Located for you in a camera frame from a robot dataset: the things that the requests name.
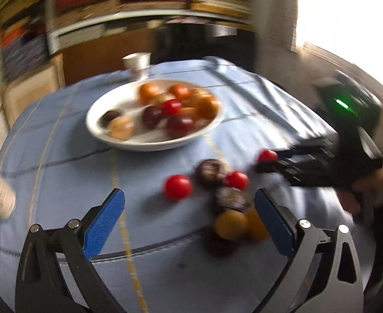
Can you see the dark brown mangosteen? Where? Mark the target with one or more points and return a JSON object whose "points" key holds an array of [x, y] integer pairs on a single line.
{"points": [[108, 116]]}

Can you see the yellow orange citrus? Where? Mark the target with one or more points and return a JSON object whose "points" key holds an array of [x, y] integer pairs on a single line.
{"points": [[231, 225]]}

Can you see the framed picture leaning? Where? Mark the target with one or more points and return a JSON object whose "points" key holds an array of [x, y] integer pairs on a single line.
{"points": [[31, 86]]}

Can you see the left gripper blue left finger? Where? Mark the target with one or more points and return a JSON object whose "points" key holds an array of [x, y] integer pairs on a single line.
{"points": [[80, 240]]}

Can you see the person's right hand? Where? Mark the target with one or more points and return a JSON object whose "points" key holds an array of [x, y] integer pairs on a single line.
{"points": [[369, 187]]}

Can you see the orange tangerine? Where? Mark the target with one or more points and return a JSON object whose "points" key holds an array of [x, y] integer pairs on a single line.
{"points": [[180, 92], [147, 92]]}

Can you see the white oval plate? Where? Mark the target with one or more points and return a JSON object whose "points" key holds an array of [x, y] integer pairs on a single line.
{"points": [[125, 99]]}

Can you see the beige curtain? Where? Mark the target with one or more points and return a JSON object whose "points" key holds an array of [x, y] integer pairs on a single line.
{"points": [[275, 22]]}

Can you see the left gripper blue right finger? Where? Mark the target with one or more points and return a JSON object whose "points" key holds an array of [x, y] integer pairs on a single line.
{"points": [[295, 241]]}

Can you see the red tomato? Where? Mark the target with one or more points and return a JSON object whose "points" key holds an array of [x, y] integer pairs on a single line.
{"points": [[177, 187], [171, 107], [236, 179]]}

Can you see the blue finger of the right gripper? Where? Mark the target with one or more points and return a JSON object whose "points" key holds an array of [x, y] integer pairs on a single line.
{"points": [[302, 173], [314, 146]]}

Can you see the black monitor screen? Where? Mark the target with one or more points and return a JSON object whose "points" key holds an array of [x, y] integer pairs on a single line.
{"points": [[183, 41]]}

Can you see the dark purple plum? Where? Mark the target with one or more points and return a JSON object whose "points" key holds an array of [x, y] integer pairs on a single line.
{"points": [[151, 116]]}

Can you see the metal storage shelf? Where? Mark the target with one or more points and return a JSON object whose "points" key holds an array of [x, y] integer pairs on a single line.
{"points": [[71, 22]]}

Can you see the large orange persimmon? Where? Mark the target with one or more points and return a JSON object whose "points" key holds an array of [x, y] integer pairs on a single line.
{"points": [[208, 107]]}

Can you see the white paper cup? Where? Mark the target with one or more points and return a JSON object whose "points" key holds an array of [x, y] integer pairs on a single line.
{"points": [[138, 65]]}

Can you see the spotted yellow pepino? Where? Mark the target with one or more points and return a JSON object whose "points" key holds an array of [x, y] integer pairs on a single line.
{"points": [[161, 98]]}

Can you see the tan passion fruit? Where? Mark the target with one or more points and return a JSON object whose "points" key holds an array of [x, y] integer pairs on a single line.
{"points": [[121, 128]]}

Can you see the orange striped fruit front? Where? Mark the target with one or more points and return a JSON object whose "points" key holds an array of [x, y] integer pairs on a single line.
{"points": [[194, 97]]}

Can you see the small yellow citrus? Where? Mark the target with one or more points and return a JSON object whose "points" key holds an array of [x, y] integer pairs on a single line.
{"points": [[256, 228]]}

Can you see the blue checked tablecloth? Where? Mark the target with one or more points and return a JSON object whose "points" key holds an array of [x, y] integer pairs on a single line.
{"points": [[203, 189]]}

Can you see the brown wooden cabinet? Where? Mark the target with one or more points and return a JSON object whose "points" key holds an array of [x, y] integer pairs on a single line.
{"points": [[104, 55]]}

